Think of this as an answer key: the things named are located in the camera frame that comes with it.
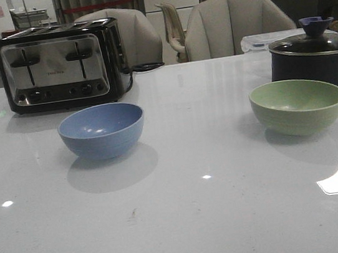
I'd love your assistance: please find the blue bowl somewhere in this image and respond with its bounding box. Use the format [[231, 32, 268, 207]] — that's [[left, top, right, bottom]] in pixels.
[[57, 102, 144, 160]]

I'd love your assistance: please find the green bowl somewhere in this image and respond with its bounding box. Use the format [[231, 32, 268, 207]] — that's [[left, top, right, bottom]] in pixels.
[[249, 79, 338, 136]]

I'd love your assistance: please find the beige upholstered chair left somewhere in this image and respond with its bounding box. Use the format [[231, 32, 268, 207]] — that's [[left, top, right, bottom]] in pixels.
[[75, 8, 163, 67]]

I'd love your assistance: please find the beige upholstered chair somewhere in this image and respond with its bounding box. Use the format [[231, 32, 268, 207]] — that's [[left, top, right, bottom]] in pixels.
[[75, 8, 163, 67], [185, 0, 296, 62]]

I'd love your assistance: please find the cream office chair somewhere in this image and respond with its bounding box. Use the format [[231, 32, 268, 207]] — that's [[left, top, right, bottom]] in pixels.
[[155, 2, 188, 63]]

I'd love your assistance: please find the beige upholstered chair right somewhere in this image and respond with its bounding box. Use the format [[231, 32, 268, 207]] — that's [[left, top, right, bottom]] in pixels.
[[185, 0, 296, 62]]

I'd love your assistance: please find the clear plastic food container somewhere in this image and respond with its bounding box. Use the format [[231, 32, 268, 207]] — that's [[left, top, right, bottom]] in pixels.
[[240, 28, 304, 53]]

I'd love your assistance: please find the black and chrome toaster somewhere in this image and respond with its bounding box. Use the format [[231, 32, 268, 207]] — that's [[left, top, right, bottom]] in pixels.
[[0, 17, 132, 114]]

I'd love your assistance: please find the glass pot lid blue knob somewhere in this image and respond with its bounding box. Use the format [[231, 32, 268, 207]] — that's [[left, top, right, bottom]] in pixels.
[[269, 16, 338, 56]]

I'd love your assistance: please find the dark blue cooking pot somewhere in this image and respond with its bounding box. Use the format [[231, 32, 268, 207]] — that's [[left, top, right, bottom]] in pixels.
[[271, 51, 338, 86]]

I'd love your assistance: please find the black toaster power cord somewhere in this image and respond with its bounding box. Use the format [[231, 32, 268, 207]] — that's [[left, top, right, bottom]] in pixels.
[[122, 60, 168, 92]]

